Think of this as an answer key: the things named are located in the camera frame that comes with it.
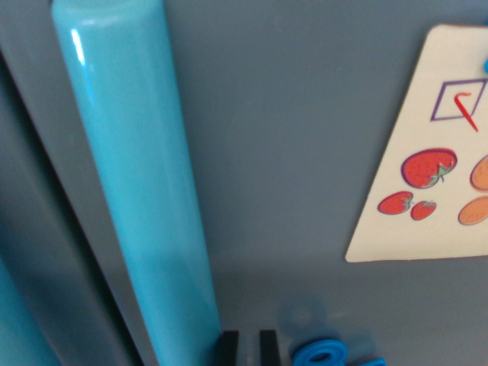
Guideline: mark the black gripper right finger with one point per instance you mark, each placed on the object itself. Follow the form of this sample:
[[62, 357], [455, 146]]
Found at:
[[270, 348]]

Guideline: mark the blue plastic clip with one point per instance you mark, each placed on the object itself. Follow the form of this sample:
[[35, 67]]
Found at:
[[316, 354], [485, 65]]

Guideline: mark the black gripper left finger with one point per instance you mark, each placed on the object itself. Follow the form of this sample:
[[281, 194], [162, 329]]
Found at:
[[228, 348]]

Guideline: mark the cream card with fruit pictures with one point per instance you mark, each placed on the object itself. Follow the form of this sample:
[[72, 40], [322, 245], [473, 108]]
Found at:
[[427, 236]]

